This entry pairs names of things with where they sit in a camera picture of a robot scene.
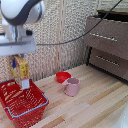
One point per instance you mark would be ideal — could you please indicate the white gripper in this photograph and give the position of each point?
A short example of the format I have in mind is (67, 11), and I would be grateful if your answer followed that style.
(17, 45)

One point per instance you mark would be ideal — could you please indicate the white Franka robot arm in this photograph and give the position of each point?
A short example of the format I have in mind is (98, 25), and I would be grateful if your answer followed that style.
(20, 13)

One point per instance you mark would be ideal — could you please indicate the yellow red snack package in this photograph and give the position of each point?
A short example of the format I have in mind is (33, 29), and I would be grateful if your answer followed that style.
(22, 72)

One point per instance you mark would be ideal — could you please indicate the brown wooden drawer cabinet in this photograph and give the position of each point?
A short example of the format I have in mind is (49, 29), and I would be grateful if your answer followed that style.
(108, 45)

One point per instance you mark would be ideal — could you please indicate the pink plastic mug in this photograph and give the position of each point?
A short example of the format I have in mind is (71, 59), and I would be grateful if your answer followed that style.
(71, 87)

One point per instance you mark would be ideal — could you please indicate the red shopping basket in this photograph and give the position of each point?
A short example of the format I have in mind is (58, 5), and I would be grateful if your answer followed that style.
(22, 102)

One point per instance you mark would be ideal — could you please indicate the red plastic bowl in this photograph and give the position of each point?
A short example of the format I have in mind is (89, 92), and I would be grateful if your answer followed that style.
(62, 76)

